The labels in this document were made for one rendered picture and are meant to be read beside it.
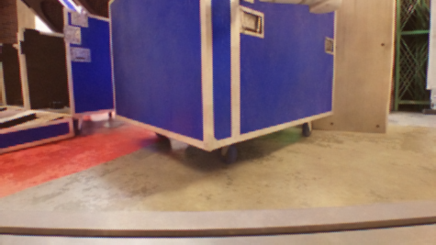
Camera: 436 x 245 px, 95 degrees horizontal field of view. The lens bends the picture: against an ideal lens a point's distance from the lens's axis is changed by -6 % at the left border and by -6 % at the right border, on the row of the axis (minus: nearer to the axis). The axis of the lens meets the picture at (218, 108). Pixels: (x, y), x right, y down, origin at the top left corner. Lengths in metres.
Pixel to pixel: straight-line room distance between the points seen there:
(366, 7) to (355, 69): 0.46
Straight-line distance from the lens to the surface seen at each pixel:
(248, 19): 0.94
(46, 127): 1.83
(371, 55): 1.97
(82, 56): 1.97
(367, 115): 1.98
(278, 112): 1.07
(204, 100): 0.74
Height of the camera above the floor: 0.39
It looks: 7 degrees down
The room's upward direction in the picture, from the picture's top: 1 degrees counter-clockwise
